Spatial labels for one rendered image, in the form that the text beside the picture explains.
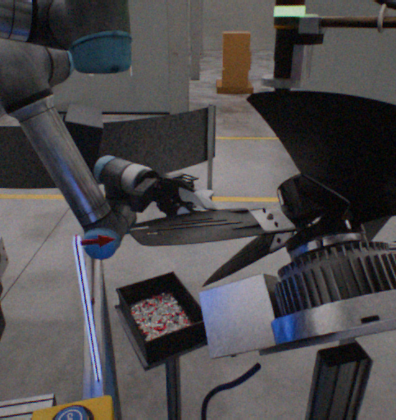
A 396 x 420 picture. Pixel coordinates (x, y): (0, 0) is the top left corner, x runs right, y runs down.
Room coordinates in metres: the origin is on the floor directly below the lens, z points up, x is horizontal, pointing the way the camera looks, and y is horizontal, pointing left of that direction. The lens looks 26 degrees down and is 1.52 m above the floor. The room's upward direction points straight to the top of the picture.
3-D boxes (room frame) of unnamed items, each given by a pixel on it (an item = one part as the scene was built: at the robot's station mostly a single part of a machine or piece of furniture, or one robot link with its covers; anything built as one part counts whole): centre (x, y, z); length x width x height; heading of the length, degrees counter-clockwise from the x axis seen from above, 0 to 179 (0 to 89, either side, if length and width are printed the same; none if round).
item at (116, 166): (0.88, 0.20, 1.17); 0.11 x 0.08 x 0.09; 51
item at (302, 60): (0.63, -0.14, 1.47); 0.09 x 0.07 x 0.10; 49
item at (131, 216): (0.86, 0.20, 1.08); 0.11 x 0.08 x 0.11; 175
